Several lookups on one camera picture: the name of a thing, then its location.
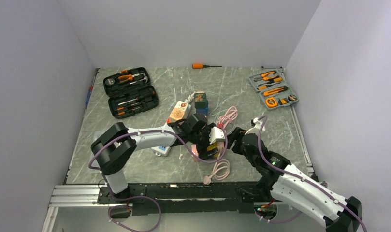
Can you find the orange tape measure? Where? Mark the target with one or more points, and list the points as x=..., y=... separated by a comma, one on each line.
x=271, y=102

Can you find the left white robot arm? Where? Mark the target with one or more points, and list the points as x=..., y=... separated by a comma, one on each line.
x=115, y=146

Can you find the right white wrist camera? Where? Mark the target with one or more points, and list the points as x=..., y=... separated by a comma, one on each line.
x=258, y=124

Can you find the pink round plug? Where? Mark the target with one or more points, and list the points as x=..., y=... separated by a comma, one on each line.
x=207, y=180

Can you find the dark green cube adapter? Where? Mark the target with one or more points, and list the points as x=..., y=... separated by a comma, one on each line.
x=200, y=100

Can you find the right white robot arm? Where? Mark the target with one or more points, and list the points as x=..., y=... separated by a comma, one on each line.
x=283, y=181

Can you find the grey plastic tool case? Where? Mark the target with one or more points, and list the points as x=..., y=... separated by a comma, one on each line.
x=290, y=93

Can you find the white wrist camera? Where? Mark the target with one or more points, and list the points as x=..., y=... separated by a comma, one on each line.
x=216, y=134
x=258, y=124

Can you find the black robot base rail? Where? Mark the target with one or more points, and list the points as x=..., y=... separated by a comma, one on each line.
x=146, y=198

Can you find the orange black combination pliers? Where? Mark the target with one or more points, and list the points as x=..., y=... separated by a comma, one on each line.
x=266, y=76

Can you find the black hex key set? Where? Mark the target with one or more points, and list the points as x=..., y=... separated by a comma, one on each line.
x=283, y=101

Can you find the blue cube adapter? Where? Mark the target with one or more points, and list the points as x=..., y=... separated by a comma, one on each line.
x=203, y=111

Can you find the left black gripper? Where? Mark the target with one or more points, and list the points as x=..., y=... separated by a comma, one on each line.
x=202, y=150

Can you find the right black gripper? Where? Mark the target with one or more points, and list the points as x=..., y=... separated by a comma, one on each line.
x=237, y=134

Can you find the orange handled screwdriver upper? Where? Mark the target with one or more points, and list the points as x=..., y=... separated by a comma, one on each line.
x=270, y=83

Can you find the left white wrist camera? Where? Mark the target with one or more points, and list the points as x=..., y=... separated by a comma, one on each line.
x=216, y=134

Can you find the orange black utility knife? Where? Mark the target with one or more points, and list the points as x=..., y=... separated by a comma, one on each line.
x=275, y=91

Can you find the white multicolour power strip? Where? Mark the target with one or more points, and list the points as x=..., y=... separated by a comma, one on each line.
x=164, y=150

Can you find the loose orange screwdriver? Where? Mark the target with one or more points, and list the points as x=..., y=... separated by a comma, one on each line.
x=202, y=66

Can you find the pink cube socket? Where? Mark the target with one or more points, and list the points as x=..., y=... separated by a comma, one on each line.
x=195, y=154

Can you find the beige cube adapter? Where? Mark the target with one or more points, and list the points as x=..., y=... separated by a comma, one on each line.
x=178, y=114

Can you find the yellow cube socket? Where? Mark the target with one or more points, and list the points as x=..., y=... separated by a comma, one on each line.
x=212, y=151

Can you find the black plastic tool case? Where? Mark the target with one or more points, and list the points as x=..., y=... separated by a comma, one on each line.
x=130, y=92

